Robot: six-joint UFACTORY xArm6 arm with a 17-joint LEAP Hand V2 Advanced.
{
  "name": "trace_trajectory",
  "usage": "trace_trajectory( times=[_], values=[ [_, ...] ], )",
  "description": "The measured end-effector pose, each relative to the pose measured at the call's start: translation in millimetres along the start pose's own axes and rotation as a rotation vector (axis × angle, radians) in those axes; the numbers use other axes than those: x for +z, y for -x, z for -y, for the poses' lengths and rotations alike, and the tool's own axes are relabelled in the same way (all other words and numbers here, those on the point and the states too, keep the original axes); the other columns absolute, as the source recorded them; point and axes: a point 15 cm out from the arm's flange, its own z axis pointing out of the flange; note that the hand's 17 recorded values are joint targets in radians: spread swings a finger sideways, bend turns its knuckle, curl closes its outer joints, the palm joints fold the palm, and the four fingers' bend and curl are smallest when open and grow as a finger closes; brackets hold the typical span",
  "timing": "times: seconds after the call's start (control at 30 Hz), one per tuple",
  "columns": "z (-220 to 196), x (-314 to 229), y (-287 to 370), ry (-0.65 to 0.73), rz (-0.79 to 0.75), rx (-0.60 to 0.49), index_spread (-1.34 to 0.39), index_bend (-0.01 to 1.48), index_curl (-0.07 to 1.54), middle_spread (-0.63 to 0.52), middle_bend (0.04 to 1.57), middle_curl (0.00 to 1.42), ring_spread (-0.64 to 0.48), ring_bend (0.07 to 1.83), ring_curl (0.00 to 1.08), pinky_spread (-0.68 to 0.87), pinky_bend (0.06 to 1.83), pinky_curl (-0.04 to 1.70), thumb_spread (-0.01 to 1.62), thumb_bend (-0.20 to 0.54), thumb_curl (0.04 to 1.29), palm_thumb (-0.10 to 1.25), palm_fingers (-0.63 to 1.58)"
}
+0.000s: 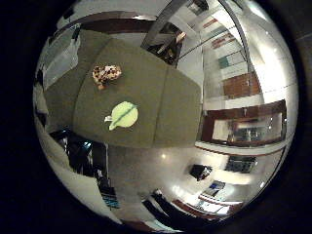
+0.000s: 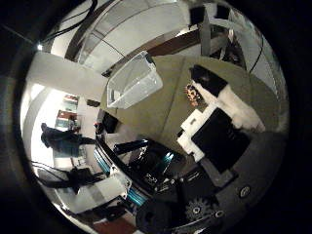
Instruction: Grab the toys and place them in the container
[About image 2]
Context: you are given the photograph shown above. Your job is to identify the black cable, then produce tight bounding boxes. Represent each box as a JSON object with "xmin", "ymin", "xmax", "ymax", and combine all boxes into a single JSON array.
[{"xmin": 41, "ymin": 0, "xmax": 99, "ymax": 44}]

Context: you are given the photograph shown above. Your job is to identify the brown spotted white plush toy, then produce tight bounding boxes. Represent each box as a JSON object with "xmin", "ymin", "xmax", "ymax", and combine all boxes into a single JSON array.
[{"xmin": 184, "ymin": 82, "xmax": 203, "ymax": 107}]

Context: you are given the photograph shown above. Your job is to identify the clear plastic container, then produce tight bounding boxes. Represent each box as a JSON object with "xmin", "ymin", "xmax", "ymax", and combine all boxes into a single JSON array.
[{"xmin": 106, "ymin": 50, "xmax": 164, "ymax": 110}]

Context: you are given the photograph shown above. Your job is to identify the blue metal rail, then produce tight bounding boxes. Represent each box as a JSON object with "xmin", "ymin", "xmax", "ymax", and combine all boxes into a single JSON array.
[{"xmin": 93, "ymin": 147, "xmax": 148, "ymax": 208}]

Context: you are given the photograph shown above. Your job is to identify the black tripod stand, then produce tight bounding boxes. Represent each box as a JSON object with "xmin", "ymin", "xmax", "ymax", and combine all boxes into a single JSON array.
[{"xmin": 31, "ymin": 160, "xmax": 109, "ymax": 196}]

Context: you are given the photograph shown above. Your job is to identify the grey aluminium frame post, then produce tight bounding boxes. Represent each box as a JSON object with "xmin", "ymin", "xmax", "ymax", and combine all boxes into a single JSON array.
[{"xmin": 197, "ymin": 6, "xmax": 213, "ymax": 57}]

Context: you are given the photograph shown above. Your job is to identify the person in dark clothes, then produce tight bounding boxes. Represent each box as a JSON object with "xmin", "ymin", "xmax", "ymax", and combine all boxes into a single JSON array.
[{"xmin": 40, "ymin": 122, "xmax": 98, "ymax": 159}]

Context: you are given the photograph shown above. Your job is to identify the black bag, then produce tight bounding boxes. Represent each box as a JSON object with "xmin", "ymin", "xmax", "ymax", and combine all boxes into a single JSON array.
[{"xmin": 101, "ymin": 111, "xmax": 120, "ymax": 135}]

